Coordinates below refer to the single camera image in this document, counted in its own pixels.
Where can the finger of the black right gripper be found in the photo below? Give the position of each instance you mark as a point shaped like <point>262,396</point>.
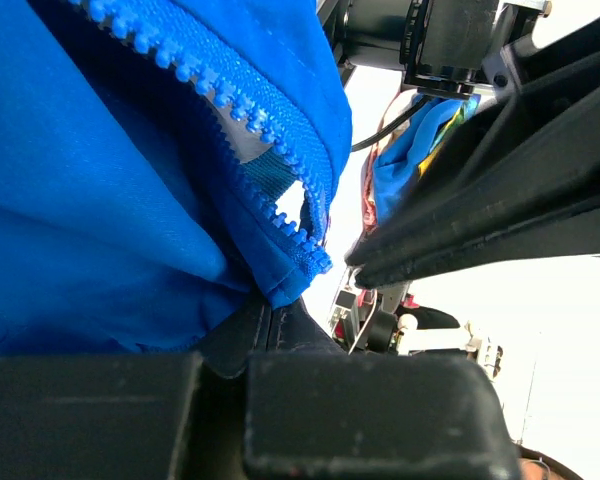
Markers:
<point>533,151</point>
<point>566,232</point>

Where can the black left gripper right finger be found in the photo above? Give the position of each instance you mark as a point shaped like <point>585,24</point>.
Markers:
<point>315,412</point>

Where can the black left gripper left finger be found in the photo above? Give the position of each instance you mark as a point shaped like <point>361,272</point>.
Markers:
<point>136,416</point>

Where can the blue white red jacket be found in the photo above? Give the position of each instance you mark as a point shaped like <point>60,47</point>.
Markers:
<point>160,161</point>

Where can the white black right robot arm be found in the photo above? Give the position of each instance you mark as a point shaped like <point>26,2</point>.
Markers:
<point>369,33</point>

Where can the blue yellow background cloth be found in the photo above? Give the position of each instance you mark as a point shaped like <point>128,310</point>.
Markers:
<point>396,162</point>

